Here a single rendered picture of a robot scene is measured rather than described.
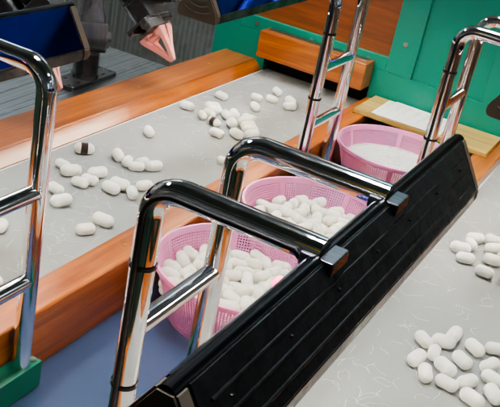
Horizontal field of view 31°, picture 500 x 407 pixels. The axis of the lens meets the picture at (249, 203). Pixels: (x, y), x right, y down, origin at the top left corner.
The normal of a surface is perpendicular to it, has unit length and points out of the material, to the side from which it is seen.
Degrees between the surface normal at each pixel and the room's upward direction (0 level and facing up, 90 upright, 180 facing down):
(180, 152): 0
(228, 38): 90
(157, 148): 0
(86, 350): 0
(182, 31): 90
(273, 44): 90
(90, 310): 90
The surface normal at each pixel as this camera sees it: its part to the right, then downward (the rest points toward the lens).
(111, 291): 0.87, 0.35
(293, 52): -0.47, 0.29
